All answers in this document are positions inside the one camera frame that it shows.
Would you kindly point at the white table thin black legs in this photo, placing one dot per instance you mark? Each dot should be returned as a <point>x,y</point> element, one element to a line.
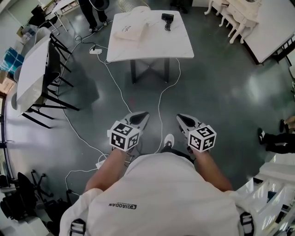
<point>32,76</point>

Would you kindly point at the person's right forearm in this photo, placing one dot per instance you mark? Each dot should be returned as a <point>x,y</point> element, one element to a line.
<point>213,171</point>

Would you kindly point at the white carved-leg furniture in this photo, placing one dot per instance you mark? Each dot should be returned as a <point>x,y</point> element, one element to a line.
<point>232,13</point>

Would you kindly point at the white slatted furniture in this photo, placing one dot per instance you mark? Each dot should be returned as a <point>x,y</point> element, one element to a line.
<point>269,196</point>

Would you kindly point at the person's black trouser leg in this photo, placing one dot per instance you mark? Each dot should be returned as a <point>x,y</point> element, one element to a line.
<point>175,153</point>

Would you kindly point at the white marble table black legs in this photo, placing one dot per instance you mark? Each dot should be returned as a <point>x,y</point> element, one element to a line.
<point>149,49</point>

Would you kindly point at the person's white t-shirt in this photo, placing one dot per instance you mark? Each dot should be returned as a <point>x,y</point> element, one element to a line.
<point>159,196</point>

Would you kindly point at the large white flat board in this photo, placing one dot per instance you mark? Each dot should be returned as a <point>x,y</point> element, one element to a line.
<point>272,27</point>

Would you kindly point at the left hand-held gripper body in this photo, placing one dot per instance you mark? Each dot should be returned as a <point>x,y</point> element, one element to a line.
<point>125,136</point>

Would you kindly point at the cardboard box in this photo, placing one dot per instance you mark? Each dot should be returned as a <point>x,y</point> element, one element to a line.
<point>6,83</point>

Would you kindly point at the person's left forearm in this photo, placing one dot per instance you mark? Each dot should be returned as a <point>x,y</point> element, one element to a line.
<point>107,171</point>

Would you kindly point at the white shell chair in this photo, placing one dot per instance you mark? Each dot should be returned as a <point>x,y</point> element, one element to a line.
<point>42,34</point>

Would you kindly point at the person's white shoe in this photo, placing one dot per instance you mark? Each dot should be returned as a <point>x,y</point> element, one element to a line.
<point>169,139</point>

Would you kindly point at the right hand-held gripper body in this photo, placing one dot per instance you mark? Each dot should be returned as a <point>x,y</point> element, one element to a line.
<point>201,138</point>

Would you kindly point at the black hair dryer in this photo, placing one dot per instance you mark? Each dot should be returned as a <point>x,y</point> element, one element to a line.
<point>167,19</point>

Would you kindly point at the black office chair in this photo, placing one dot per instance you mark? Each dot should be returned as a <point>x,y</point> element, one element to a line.
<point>23,196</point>

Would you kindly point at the white power strip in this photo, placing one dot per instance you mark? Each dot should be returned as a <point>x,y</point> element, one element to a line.
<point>95,51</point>
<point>101,161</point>

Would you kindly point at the blue plastic-wrapped package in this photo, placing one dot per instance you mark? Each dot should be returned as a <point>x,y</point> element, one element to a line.
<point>11,58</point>

